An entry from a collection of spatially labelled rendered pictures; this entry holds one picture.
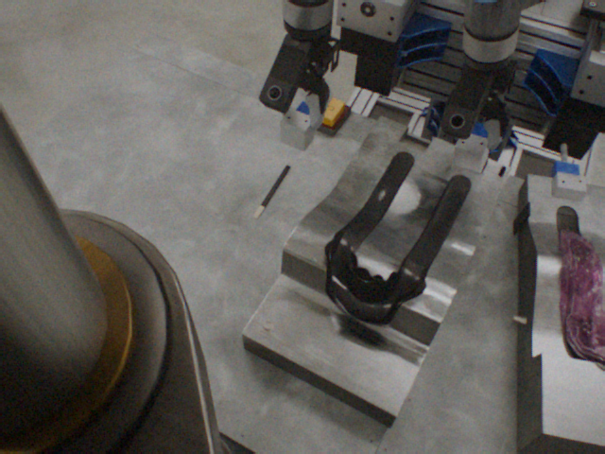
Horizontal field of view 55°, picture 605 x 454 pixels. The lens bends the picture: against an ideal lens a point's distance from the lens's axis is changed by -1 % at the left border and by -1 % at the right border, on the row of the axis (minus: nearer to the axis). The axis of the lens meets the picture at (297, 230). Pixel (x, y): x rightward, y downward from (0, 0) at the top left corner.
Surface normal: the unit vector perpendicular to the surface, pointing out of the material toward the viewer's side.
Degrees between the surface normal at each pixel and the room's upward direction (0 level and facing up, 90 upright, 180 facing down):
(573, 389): 0
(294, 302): 0
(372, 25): 90
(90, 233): 0
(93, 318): 90
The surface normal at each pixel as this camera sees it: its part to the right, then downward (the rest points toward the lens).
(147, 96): 0.01, -0.56
